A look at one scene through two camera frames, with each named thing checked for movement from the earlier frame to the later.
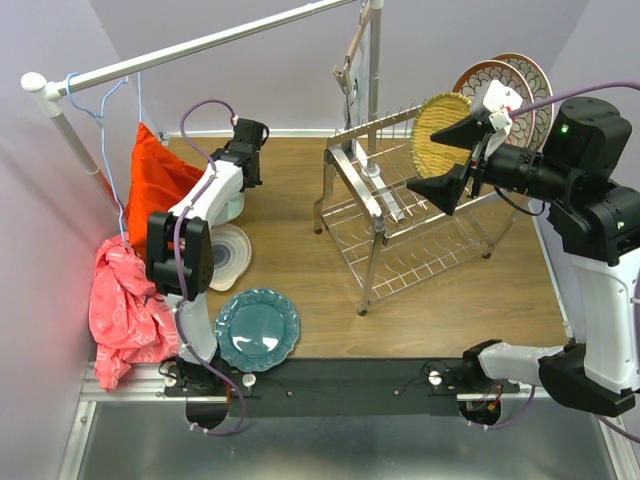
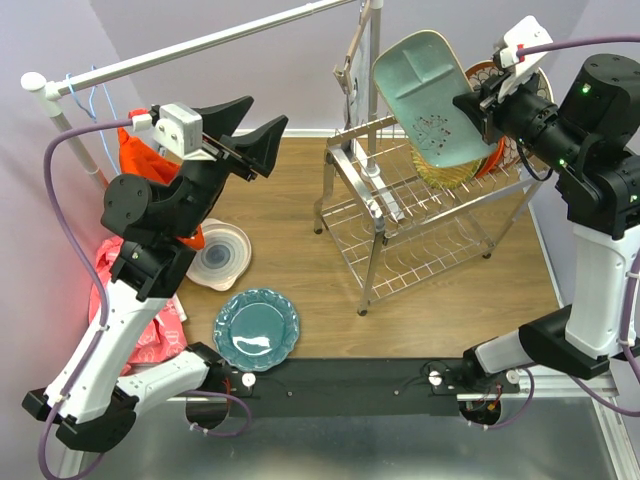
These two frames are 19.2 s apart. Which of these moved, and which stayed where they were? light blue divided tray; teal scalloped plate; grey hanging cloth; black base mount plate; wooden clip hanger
Moved: light blue divided tray
Stayed: wooden clip hanger; grey hanging cloth; teal scalloped plate; black base mount plate
